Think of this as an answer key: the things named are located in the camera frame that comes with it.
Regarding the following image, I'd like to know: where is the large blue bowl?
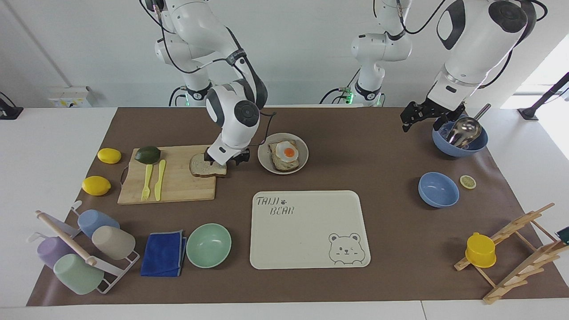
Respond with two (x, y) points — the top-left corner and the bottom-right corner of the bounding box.
(432, 116), (489, 158)

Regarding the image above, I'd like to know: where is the green bowl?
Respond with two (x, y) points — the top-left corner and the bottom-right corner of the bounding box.
(186, 223), (232, 269)

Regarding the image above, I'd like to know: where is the blue folded cloth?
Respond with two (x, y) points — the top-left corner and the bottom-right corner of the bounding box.
(140, 230), (188, 277)

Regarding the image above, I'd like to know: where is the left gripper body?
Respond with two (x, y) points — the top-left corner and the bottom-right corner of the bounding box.
(423, 101), (466, 120)

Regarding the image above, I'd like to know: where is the yellow lemon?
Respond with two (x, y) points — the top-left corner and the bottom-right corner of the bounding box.
(82, 176), (112, 196)
(97, 148), (122, 164)

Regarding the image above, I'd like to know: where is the cream tray with bear print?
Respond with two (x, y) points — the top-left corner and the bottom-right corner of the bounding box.
(250, 190), (372, 270)

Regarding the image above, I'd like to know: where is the white wall socket box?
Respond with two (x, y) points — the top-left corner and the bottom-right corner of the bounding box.
(48, 86), (93, 108)

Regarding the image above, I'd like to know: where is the plain bread slice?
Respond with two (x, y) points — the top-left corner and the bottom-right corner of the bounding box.
(189, 153), (228, 178)

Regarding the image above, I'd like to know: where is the black cable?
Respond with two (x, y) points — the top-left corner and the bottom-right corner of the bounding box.
(139, 0), (236, 75)
(478, 0), (549, 89)
(168, 86), (188, 108)
(319, 70), (360, 105)
(373, 0), (448, 36)
(249, 111), (277, 148)

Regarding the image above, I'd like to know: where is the wooden dish rack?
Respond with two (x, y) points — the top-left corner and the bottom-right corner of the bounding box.
(454, 203), (569, 305)

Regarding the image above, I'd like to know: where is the toasted bread slice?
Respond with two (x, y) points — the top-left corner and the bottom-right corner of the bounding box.
(268, 140), (301, 172)

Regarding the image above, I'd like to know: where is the yellow cup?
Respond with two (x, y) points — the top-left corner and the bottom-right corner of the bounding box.
(465, 232), (497, 269)

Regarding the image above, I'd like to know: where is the blue cup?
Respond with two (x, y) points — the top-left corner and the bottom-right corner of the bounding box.
(77, 209), (120, 239)

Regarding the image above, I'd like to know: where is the beige cup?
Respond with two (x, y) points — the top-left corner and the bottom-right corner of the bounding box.
(92, 226), (136, 261)

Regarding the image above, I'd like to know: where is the metal ladle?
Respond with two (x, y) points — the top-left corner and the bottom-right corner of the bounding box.
(446, 104), (492, 150)

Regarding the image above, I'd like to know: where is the purple cup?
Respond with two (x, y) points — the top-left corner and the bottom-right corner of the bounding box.
(36, 236), (75, 269)

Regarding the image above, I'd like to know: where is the yellow-green plastic fork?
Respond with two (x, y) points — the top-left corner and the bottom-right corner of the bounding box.
(141, 164), (153, 202)

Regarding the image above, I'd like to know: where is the fried egg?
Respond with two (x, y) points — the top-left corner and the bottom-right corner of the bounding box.
(275, 141), (299, 164)

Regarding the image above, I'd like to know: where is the small blue bowl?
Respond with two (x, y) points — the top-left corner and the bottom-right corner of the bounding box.
(418, 172), (460, 208)

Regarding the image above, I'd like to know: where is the yellow plastic knife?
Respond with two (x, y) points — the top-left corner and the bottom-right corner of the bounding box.
(154, 160), (167, 201)

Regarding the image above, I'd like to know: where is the wooden cutting board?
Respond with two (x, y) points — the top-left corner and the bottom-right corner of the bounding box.
(117, 145), (217, 205)

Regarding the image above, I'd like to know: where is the white cup rack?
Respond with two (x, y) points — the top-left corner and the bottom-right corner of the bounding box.
(27, 200), (141, 295)

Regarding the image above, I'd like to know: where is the green cup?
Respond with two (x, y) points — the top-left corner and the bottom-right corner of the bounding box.
(53, 253), (105, 296)

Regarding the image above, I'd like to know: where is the dark green avocado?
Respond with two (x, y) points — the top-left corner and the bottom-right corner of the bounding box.
(135, 146), (161, 165)

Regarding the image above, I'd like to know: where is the black stand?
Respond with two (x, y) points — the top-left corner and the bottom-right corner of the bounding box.
(0, 91), (24, 120)
(518, 72), (569, 121)

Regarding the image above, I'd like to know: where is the grey round plate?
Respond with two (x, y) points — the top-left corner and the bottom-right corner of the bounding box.
(257, 133), (309, 175)

